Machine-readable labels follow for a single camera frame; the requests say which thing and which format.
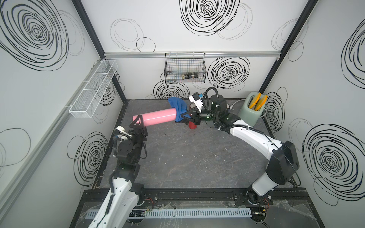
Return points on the blue cloth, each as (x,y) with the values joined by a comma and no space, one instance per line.
(179,105)

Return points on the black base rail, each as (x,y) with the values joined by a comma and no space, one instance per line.
(157,196)

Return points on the white mesh shelf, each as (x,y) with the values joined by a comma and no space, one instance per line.
(92,93)

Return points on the object in wire basket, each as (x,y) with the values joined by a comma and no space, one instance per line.
(190,75)

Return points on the red thermos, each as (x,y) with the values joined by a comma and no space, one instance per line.
(192,125)

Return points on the black wire basket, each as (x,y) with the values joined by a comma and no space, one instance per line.
(178,63)

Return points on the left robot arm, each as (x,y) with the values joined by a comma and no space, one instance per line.
(124,193)

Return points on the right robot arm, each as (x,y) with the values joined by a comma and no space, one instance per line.
(282,156)

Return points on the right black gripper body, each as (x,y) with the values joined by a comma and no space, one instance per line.
(194,115)

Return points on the mint green toaster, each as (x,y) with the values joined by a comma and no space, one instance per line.
(253,108)

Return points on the white slotted cable duct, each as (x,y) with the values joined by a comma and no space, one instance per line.
(191,213)

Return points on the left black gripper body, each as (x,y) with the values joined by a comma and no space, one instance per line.
(138,130)

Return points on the pink thermos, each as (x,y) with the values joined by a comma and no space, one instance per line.
(159,117)

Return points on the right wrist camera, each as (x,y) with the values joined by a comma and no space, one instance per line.
(196,98)

